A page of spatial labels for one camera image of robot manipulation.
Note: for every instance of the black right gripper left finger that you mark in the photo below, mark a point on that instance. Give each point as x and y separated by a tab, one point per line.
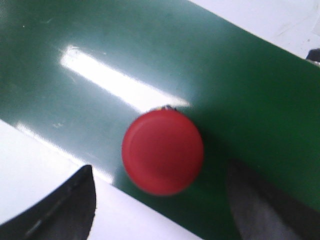
67	213

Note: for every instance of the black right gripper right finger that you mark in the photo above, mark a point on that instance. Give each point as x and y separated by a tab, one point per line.
261	211

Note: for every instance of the red mushroom push button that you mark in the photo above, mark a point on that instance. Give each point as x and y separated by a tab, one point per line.
162	152

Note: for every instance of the green conveyor belt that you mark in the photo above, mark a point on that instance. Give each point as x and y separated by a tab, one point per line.
74	74

